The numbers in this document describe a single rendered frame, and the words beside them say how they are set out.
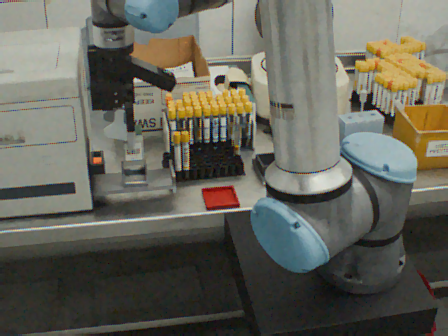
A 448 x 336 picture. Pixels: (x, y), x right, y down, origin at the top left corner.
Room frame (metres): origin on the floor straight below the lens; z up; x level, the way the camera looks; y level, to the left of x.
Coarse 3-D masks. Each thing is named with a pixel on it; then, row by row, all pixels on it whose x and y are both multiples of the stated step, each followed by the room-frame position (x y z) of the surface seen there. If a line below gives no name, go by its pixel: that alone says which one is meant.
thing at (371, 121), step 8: (360, 112) 1.28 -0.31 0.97; (368, 112) 1.28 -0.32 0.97; (376, 112) 1.28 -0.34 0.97; (344, 120) 1.23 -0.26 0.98; (352, 120) 1.23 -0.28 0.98; (360, 120) 1.23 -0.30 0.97; (368, 120) 1.24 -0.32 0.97; (376, 120) 1.25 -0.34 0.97; (344, 128) 1.22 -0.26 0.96; (352, 128) 1.23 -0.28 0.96; (360, 128) 1.23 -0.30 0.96; (368, 128) 1.24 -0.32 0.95; (376, 128) 1.25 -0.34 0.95; (344, 136) 1.22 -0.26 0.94
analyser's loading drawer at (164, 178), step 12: (132, 168) 1.10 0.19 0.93; (144, 168) 1.08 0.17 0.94; (168, 168) 1.12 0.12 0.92; (96, 180) 1.07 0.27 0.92; (108, 180) 1.07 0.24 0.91; (120, 180) 1.07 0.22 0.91; (132, 180) 1.07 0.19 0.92; (144, 180) 1.07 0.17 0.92; (156, 180) 1.07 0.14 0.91; (168, 180) 1.07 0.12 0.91; (96, 192) 1.03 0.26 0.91; (108, 192) 1.03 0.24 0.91; (120, 192) 1.04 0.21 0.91; (132, 192) 1.04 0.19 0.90
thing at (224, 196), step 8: (208, 192) 1.09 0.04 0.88; (216, 192) 1.09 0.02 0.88; (224, 192) 1.09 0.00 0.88; (232, 192) 1.09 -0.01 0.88; (208, 200) 1.06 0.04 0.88; (216, 200) 1.06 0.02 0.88; (224, 200) 1.06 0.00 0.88; (232, 200) 1.06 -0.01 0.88; (208, 208) 1.03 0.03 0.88; (216, 208) 1.03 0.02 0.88
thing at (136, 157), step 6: (138, 138) 1.06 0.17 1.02; (126, 144) 1.05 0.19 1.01; (138, 144) 1.05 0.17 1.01; (126, 150) 1.05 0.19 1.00; (132, 150) 1.05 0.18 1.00; (138, 150) 1.05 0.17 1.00; (126, 156) 1.05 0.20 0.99; (132, 156) 1.05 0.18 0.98; (138, 156) 1.05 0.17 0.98; (126, 162) 1.05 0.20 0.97; (132, 162) 1.05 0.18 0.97; (138, 162) 1.05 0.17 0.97
